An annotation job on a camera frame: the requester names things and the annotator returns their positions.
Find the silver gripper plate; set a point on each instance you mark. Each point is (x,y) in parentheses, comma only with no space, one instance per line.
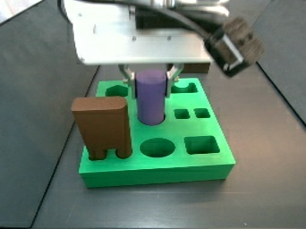
(108,39)

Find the purple cylinder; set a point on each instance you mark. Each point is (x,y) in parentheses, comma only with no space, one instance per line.
(150,96)

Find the green shape sorter board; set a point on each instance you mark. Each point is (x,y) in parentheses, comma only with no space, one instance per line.
(183,150)

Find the brown arch block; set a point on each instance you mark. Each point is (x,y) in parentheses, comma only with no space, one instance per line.
(104,123)

